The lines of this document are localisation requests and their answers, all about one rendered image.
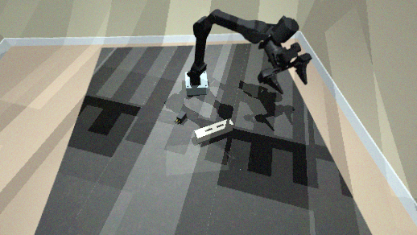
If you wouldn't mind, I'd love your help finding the black two-prong plug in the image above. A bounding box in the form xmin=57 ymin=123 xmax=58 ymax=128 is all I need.
xmin=176 ymin=110 xmax=187 ymax=123

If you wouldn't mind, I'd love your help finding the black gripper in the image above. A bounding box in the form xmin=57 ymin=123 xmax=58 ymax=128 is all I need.
xmin=258 ymin=46 xmax=312 ymax=94

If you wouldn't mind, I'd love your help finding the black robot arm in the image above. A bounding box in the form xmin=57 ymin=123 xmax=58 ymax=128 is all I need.
xmin=187 ymin=9 xmax=301 ymax=85

